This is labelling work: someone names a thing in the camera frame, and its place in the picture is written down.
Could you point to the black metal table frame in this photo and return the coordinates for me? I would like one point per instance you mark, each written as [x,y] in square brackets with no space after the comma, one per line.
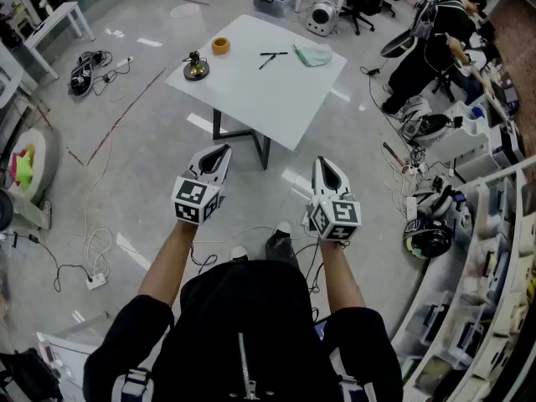
[261,145]

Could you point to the black oval tray green stripe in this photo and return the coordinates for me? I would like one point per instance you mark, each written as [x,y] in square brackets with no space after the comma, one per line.
[398,44]

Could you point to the low white furniture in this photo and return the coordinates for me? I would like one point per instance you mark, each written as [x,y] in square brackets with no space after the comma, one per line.
[67,358]

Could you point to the black pen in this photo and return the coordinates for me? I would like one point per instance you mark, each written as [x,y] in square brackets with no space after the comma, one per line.
[266,62]
[274,53]

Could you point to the black power adapter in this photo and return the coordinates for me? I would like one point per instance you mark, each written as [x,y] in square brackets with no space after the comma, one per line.
[372,71]

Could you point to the white cabinet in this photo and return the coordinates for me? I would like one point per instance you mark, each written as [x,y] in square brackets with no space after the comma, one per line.
[469,140]

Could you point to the small white table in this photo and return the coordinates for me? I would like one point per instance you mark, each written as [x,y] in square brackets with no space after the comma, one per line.
[58,19]

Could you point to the person's black jacket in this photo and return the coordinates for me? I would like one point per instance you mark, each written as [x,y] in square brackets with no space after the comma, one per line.
[251,329]

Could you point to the white power strip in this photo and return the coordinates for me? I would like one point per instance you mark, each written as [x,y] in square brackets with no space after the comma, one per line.
[96,281]
[125,61]

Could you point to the person's right forearm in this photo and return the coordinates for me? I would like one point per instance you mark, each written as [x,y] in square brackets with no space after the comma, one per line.
[341,274]

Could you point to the white black-striped helmet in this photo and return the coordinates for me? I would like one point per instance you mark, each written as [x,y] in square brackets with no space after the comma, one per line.
[435,199]

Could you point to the black office chair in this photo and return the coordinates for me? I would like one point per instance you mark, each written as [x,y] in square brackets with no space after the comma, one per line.
[360,8]

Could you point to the clear plastic storage bin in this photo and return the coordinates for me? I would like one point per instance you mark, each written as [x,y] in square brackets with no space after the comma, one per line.
[272,2]

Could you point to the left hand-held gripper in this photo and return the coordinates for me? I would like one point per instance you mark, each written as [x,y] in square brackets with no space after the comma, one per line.
[190,199]

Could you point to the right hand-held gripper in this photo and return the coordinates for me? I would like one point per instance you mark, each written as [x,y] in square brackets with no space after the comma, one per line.
[341,216]

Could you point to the orange bowl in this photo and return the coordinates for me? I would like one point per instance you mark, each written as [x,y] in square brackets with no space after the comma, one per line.
[220,47]

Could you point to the light green pencil pouch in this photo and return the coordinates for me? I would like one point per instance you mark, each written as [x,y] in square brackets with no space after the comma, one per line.
[314,55]

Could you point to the person's left forearm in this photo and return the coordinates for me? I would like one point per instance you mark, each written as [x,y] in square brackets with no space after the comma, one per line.
[171,262]

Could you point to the person's white shoe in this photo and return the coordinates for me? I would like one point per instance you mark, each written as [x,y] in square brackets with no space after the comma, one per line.
[239,253]
[283,228]

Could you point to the silver pet carrier backpack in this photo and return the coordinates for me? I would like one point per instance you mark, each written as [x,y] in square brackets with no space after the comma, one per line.
[321,17]

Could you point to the white and black helmet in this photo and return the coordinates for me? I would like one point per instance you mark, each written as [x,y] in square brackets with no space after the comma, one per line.
[419,117]

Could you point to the white shelf unit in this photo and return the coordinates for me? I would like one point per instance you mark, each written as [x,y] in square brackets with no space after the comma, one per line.
[473,308]

